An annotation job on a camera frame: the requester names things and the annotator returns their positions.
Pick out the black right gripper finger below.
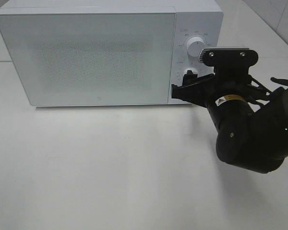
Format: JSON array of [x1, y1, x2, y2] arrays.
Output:
[[182, 73, 214, 86], [171, 76, 213, 107]]

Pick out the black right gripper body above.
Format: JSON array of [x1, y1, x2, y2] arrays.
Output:
[[201, 67, 252, 108]]

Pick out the white microwave knob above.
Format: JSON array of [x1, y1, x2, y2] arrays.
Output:
[[186, 35, 206, 57], [183, 68, 199, 75]]

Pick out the white microwave door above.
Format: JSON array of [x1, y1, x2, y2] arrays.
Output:
[[0, 13, 175, 106]]

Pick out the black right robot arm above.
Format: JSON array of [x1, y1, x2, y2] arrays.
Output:
[[171, 68, 288, 173]]

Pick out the white microwave oven body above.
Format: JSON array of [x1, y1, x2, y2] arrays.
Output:
[[0, 0, 224, 106]]

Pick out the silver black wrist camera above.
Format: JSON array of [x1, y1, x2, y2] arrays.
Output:
[[198, 47, 259, 68]]

